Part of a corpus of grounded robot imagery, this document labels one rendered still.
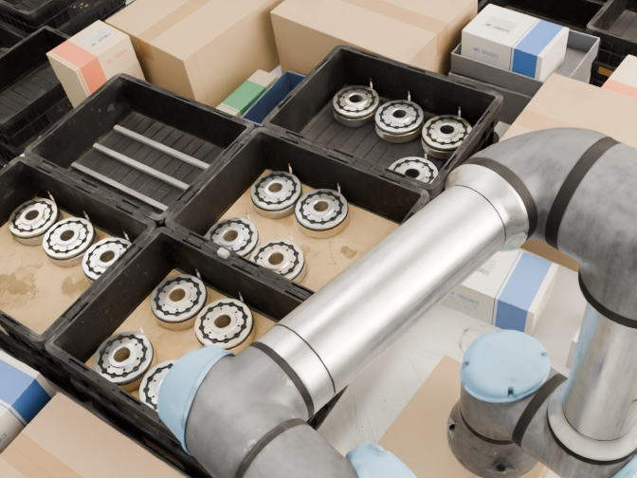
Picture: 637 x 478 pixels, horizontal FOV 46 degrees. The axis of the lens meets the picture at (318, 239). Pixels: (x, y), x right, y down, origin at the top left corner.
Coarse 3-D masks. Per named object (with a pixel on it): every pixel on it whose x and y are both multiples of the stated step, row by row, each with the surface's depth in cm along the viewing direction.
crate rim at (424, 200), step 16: (256, 128) 149; (240, 144) 147; (304, 144) 145; (224, 160) 145; (336, 160) 141; (208, 176) 142; (384, 176) 137; (192, 192) 140; (416, 192) 133; (176, 208) 138; (416, 208) 131; (176, 224) 135; (400, 224) 129; (208, 240) 132; (240, 256) 129; (272, 272) 126; (304, 288) 123
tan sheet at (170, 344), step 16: (176, 272) 141; (208, 288) 138; (144, 304) 137; (128, 320) 135; (144, 320) 135; (256, 320) 132; (160, 336) 132; (176, 336) 132; (192, 336) 131; (256, 336) 130; (160, 352) 130; (176, 352) 130
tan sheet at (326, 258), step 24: (240, 216) 148; (288, 216) 147; (360, 216) 144; (264, 240) 144; (312, 240) 142; (336, 240) 141; (360, 240) 141; (312, 264) 138; (336, 264) 138; (312, 288) 135
